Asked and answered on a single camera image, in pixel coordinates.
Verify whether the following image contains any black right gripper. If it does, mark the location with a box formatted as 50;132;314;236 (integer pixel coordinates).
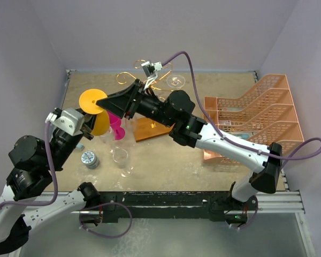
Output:
96;80;174;128

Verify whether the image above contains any orange plastic goblet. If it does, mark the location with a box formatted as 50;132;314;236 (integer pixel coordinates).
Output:
79;88;110;136

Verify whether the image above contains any clear wine glass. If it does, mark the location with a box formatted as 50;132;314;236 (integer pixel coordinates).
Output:
100;131;116;154
113;148;134;177
166;74;186;92

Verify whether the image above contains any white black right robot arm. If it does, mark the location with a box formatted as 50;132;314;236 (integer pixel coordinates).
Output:
94;79;282;209

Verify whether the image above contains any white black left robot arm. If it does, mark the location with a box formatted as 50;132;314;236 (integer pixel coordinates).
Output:
0;108;100;255

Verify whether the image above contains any pink plastic goblet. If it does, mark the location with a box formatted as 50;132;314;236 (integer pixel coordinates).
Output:
108;112;126;141

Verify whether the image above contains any small light blue object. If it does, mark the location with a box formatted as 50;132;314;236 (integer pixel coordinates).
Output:
77;143;84;150

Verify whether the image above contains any small round tin can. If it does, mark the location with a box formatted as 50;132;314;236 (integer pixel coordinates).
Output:
81;150;100;169

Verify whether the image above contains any peach plastic file organizer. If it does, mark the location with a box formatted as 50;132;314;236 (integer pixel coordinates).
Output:
204;74;304;155

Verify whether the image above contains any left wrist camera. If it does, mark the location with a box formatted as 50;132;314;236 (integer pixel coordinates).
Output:
45;108;85;136

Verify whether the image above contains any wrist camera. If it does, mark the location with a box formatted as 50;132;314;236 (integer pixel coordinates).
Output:
141;61;163;90
45;108;85;136

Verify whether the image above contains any gold wire wine glass rack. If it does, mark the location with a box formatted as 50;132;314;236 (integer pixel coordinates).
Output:
116;63;174;142

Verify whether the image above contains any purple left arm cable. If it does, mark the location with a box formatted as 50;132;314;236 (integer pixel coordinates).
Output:
0;120;59;223

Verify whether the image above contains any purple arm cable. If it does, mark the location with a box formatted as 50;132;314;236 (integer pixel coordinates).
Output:
0;120;59;223
160;51;321;172

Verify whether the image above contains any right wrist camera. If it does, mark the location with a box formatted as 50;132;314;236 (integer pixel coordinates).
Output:
141;61;163;90

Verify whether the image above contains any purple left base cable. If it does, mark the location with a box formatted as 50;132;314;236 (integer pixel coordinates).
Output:
79;200;133;238

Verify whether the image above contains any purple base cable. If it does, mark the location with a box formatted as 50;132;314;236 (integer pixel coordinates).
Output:
228;198;259;231
79;200;133;238

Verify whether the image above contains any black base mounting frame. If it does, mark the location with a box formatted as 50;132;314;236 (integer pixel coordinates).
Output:
80;191;258;224

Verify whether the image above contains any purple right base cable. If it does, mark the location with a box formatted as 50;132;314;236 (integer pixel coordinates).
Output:
228;198;259;231

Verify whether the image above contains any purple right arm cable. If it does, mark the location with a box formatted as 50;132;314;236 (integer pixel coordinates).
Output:
160;51;321;172

